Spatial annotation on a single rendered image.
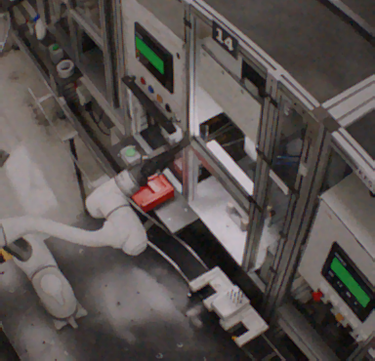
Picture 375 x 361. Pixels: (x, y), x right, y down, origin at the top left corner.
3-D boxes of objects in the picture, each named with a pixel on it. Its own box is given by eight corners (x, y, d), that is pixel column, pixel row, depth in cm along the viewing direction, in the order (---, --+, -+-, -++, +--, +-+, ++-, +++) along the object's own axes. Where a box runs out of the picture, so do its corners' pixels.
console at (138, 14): (120, 71, 260) (115, -8, 223) (178, 45, 270) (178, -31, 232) (177, 135, 240) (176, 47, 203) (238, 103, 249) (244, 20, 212)
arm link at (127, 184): (120, 190, 228) (134, 180, 227) (111, 173, 233) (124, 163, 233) (132, 201, 235) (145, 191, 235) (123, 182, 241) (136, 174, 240)
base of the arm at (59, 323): (62, 338, 262) (59, 333, 257) (37, 300, 272) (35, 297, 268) (93, 321, 268) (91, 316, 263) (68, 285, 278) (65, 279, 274)
